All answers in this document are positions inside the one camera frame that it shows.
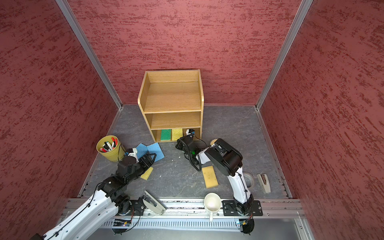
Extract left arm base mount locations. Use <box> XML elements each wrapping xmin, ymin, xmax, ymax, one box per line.
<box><xmin>117</xmin><ymin>198</ymin><xmax>146</xmax><ymax>216</ymax></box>

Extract grey stapler on rail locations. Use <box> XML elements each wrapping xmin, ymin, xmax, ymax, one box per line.
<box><xmin>142</xmin><ymin>191</ymin><xmax>166</xmax><ymax>215</ymax></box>

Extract light blue sponge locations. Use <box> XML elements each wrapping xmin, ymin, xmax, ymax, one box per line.
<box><xmin>136</xmin><ymin>143</ymin><xmax>149</xmax><ymax>159</ymax></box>
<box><xmin>147</xmin><ymin>143</ymin><xmax>165</xmax><ymax>162</ymax></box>

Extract yellow smiley face sponge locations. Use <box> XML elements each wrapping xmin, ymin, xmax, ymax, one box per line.
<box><xmin>210</xmin><ymin>139</ymin><xmax>218</xmax><ymax>145</ymax></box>

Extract wooden three-tier shelf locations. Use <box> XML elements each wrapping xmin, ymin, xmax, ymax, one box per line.
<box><xmin>138</xmin><ymin>70</ymin><xmax>205</xmax><ymax>143</ymax></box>

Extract beige stapler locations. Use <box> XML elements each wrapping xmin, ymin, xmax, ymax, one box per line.
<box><xmin>257</xmin><ymin>174</ymin><xmax>271</xmax><ymax>194</ymax></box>

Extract left light blue sponge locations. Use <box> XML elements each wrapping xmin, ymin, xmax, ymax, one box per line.
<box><xmin>136</xmin><ymin>143</ymin><xmax>149</xmax><ymax>159</ymax></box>

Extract right light blue sponge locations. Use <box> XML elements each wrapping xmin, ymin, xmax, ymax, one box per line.
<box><xmin>147</xmin><ymin>143</ymin><xmax>165</xmax><ymax>162</ymax></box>

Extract markers in cup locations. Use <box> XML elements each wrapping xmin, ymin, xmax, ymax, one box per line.
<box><xmin>97</xmin><ymin>136</ymin><xmax>119</xmax><ymax>153</ymax></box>

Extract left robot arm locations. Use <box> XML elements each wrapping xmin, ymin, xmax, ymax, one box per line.
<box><xmin>31</xmin><ymin>153</ymin><xmax>157</xmax><ymax>240</ymax></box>

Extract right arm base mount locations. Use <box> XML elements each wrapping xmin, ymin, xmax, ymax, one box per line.
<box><xmin>222</xmin><ymin>200</ymin><xmax>263</xmax><ymax>217</ymax></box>

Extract white mug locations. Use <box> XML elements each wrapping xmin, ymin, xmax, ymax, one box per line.
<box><xmin>204</xmin><ymin>193</ymin><xmax>222</xmax><ymax>223</ymax></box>

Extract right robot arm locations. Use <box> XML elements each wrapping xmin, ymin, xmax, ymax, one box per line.
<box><xmin>176</xmin><ymin>134</ymin><xmax>254</xmax><ymax>215</ymax></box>

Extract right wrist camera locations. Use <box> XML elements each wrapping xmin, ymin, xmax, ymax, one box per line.
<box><xmin>186</xmin><ymin>129</ymin><xmax>195</xmax><ymax>135</ymax></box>

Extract yellow pen cup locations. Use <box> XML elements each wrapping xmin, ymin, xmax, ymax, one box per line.
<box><xmin>96</xmin><ymin>135</ymin><xmax>126</xmax><ymax>162</ymax></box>

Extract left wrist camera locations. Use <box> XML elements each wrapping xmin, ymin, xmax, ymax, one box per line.
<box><xmin>126</xmin><ymin>148</ymin><xmax>139</xmax><ymax>162</ymax></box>

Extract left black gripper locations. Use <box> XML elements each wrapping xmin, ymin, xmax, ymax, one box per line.
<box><xmin>126</xmin><ymin>153</ymin><xmax>157</xmax><ymax>184</ymax></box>

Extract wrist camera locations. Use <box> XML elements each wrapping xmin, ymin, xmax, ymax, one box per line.
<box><xmin>126</xmin><ymin>148</ymin><xmax>139</xmax><ymax>162</ymax></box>
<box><xmin>186</xmin><ymin>129</ymin><xmax>195</xmax><ymax>135</ymax></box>

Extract bright green sponge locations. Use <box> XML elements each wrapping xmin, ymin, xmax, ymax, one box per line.
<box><xmin>161</xmin><ymin>129</ymin><xmax>172</xmax><ymax>142</ymax></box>

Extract clear tape roll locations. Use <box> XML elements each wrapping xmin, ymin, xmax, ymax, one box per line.
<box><xmin>244</xmin><ymin>173</ymin><xmax>255</xmax><ymax>189</ymax></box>

